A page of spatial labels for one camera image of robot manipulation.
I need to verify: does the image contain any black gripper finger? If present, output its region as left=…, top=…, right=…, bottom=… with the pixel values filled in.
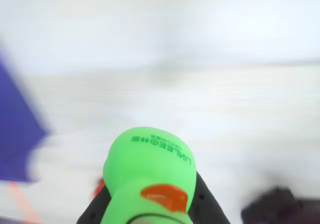
left=187, top=171, right=232, bottom=224
left=75, top=190, right=114, bottom=224

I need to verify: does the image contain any green rubber duck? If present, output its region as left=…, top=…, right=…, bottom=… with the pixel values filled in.
left=102, top=126, right=197, bottom=224

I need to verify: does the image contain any blue plastic box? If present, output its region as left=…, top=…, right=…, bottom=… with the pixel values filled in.
left=0, top=46, right=52, bottom=184

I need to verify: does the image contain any black clamp block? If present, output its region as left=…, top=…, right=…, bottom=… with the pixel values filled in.
left=240, top=186, right=320, bottom=224

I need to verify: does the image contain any orange tape strip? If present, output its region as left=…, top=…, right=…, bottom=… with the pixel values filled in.
left=6, top=181, right=42, bottom=224

